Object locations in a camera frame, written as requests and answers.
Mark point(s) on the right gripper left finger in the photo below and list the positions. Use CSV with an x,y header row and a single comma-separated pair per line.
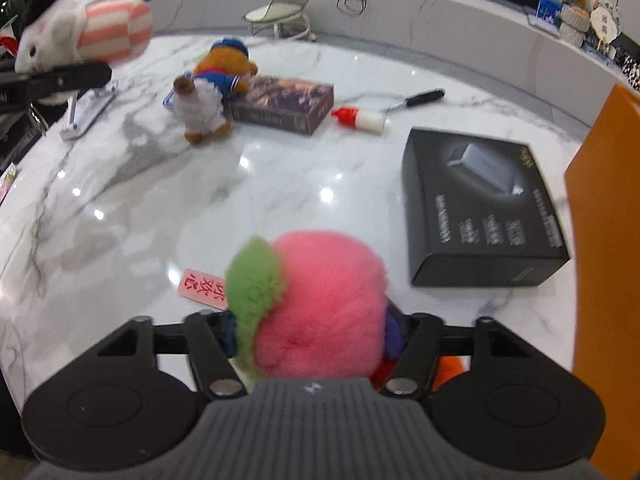
x,y
210,339

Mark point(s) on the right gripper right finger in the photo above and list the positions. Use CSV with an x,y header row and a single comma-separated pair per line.
x,y
413,341

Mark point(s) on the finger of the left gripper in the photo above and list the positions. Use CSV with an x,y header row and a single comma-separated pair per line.
x,y
25,88

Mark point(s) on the white black plush toy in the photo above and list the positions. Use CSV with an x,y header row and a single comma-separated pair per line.
x,y
66,32

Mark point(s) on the pink green fluffy peach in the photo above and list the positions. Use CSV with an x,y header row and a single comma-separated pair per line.
x,y
309,304

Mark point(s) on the brown sailor plush dog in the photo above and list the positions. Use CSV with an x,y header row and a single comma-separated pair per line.
x,y
199,98

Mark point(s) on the white red glue bottle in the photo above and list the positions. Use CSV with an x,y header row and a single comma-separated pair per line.
x,y
360,119

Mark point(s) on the dark photo card box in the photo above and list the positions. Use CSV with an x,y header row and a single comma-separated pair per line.
x,y
288,104

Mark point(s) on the orange crochet carrot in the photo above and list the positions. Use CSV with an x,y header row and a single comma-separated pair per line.
x,y
448,367

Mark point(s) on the white phone stand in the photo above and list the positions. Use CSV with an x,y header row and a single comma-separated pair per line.
x,y
83,111

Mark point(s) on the pink snack packet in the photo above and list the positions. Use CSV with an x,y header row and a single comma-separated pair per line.
x,y
7,181

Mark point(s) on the black charger box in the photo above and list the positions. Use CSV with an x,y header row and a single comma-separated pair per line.
x,y
478,213

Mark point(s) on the orange storage box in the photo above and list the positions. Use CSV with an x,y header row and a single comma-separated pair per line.
x,y
602,184

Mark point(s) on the small white stool chair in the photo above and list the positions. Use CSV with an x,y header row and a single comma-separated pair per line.
x,y
285,18

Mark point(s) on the white marble tv console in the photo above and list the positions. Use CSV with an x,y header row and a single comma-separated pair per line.
x,y
480,35

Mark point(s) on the black white patterned items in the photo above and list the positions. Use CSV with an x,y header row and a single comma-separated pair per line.
x,y
630,67

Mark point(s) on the round white paper fan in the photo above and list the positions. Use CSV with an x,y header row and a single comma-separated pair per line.
x,y
605,22

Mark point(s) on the black handle screwdriver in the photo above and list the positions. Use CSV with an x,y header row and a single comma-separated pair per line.
x,y
417,100

